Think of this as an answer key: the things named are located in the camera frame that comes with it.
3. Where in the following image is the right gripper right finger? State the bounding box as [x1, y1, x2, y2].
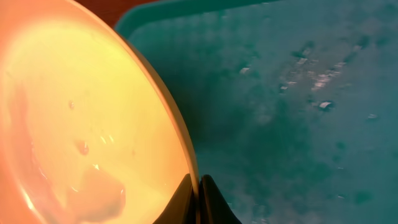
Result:
[199, 174, 242, 224]

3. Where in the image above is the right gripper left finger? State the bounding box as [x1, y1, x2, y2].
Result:
[153, 174, 196, 224]

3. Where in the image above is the yellow plate top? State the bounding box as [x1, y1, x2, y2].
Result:
[1, 1, 200, 223]

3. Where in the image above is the teal plastic tray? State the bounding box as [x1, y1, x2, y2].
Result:
[115, 0, 397, 224]

